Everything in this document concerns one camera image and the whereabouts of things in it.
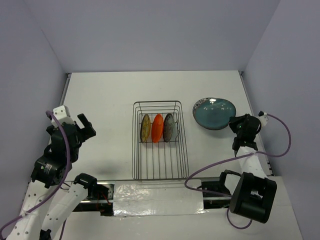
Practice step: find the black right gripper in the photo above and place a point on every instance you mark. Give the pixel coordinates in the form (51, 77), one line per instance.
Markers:
(233, 121)

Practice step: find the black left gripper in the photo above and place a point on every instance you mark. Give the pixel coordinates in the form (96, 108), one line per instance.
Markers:
(88, 130)

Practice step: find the grey plate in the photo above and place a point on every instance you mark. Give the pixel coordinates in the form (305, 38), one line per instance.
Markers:
(219, 115)

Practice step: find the dark speckled plate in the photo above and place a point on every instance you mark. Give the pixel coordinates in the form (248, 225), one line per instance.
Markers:
(168, 127)

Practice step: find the orange plate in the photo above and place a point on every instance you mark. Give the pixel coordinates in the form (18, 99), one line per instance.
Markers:
(157, 128)

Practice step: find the white blue floral plate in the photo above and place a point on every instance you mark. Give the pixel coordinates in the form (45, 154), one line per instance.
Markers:
(201, 108)

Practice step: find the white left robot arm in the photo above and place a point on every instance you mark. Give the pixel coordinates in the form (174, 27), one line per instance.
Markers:
(37, 220)

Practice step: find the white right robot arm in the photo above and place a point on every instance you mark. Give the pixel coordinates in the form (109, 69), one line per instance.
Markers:
(252, 192)

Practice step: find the yellow patterned plate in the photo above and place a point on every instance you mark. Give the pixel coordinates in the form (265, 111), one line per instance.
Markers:
(145, 128)

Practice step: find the silver foil tape sheet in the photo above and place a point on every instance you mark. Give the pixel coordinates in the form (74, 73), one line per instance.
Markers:
(155, 198)

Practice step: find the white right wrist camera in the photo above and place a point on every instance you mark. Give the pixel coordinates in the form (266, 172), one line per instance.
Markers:
(263, 118)

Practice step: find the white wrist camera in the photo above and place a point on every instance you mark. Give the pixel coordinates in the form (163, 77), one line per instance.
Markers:
(62, 114)
(263, 118)

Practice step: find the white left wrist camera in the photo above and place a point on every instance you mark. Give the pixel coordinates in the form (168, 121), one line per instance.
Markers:
(62, 114)

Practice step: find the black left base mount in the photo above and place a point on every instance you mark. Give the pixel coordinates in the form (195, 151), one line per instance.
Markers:
(101, 201)

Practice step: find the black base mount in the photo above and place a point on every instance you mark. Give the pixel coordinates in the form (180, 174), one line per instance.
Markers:
(214, 200)
(101, 201)

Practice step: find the grey wire dish rack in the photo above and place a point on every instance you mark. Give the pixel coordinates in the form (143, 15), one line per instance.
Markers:
(162, 160)

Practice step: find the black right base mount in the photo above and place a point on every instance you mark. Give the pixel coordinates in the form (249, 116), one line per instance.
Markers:
(214, 200)

